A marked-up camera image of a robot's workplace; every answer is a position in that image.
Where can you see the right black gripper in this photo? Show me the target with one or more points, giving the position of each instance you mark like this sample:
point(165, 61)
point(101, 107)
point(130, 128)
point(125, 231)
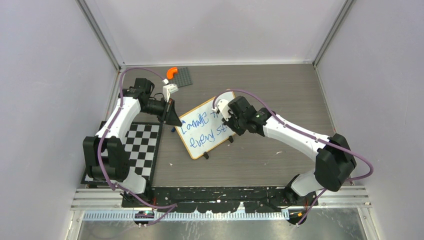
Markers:
point(229, 123)

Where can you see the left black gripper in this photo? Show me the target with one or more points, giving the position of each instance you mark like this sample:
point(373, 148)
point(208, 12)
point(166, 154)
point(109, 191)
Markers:
point(170, 117)

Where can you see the metal wire whiteboard stand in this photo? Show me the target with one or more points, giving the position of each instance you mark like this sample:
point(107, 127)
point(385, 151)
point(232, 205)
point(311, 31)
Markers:
point(229, 141)

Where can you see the yellow framed whiteboard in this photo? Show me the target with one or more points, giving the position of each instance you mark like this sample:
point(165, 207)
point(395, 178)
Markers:
point(202, 129)

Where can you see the black white checkerboard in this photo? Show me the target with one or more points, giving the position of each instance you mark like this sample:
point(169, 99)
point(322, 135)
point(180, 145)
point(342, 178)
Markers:
point(141, 145)

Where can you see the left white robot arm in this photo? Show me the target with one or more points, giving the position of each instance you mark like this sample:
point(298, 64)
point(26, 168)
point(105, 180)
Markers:
point(114, 131)

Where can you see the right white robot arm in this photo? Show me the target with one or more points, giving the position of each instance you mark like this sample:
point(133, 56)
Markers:
point(333, 162)

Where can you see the grey studded baseplate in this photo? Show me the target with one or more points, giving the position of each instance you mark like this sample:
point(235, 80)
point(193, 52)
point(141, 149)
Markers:
point(183, 77)

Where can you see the orange curved plastic piece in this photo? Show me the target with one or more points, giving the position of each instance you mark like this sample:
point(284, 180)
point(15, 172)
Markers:
point(171, 72)

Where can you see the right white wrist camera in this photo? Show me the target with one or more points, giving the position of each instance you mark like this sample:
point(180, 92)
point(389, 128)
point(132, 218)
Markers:
point(221, 106)

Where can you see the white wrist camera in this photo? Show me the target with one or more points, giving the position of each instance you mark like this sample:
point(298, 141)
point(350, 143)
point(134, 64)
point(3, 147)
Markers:
point(221, 106)
point(168, 89)

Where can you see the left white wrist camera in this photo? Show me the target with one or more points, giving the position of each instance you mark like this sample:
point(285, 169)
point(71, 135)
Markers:
point(168, 89)

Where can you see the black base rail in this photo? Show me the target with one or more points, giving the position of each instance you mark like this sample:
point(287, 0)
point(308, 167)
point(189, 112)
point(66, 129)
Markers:
point(218, 199)

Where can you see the white slotted cable duct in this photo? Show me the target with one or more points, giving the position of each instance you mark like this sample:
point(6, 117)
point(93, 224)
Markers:
point(149, 215)

